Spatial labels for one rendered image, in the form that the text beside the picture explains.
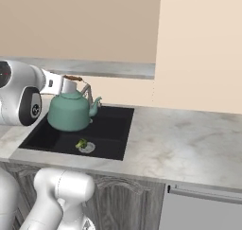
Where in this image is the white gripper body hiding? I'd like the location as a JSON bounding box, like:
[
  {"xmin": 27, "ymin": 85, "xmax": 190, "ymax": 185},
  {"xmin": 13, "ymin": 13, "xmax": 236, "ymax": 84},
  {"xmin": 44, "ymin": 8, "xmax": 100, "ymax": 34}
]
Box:
[{"xmin": 61, "ymin": 78, "xmax": 78, "ymax": 96}]

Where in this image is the grey sink tap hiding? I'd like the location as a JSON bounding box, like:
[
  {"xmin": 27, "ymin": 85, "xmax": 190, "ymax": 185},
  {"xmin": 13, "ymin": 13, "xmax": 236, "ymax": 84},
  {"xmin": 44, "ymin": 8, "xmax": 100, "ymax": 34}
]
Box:
[{"xmin": 80, "ymin": 81, "xmax": 95, "ymax": 108}]

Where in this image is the black sink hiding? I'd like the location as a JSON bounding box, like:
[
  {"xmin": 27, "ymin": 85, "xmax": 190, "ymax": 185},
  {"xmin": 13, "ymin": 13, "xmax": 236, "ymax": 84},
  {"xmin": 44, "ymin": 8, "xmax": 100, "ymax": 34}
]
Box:
[{"xmin": 18, "ymin": 104, "xmax": 136, "ymax": 162}]

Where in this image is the silver sink drain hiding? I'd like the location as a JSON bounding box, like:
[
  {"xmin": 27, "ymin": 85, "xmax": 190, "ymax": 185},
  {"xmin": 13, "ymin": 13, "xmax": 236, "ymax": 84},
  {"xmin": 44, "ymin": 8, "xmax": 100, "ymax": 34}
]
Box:
[{"xmin": 78, "ymin": 141, "xmax": 96, "ymax": 154}]

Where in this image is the grey wood cabinet door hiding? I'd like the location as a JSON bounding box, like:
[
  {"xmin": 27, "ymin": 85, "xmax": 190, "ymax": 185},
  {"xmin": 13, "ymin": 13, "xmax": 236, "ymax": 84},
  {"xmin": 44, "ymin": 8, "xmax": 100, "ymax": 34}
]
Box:
[
  {"xmin": 82, "ymin": 173, "xmax": 166, "ymax": 230},
  {"xmin": 0, "ymin": 162, "xmax": 43, "ymax": 230}
]

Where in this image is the small green yellow food item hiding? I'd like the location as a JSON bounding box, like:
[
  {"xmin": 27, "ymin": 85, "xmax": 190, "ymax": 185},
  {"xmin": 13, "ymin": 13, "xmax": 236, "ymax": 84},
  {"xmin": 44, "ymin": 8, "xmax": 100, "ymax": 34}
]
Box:
[{"xmin": 75, "ymin": 138, "xmax": 89, "ymax": 150}]

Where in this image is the grey dishwasher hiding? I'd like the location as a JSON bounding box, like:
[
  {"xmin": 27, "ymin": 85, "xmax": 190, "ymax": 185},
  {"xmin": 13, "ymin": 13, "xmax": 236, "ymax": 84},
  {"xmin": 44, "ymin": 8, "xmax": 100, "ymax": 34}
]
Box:
[{"xmin": 158, "ymin": 182, "xmax": 242, "ymax": 230}]

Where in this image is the teal kettle with brown handle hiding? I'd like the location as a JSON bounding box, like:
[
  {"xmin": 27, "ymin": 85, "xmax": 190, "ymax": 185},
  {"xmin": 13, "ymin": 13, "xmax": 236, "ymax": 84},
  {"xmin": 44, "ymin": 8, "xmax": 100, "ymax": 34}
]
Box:
[{"xmin": 46, "ymin": 75, "xmax": 103, "ymax": 133}]

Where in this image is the beige wall cabinet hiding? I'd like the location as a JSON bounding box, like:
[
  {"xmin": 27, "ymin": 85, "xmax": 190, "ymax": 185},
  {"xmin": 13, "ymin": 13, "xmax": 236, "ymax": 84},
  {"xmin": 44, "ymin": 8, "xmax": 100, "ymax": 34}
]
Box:
[{"xmin": 0, "ymin": 0, "xmax": 163, "ymax": 80}]

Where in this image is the grey dishwasher handle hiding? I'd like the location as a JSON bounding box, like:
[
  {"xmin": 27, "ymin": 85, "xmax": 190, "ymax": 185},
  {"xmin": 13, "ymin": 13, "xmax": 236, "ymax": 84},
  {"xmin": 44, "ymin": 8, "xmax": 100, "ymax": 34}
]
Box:
[{"xmin": 167, "ymin": 185, "xmax": 242, "ymax": 205}]

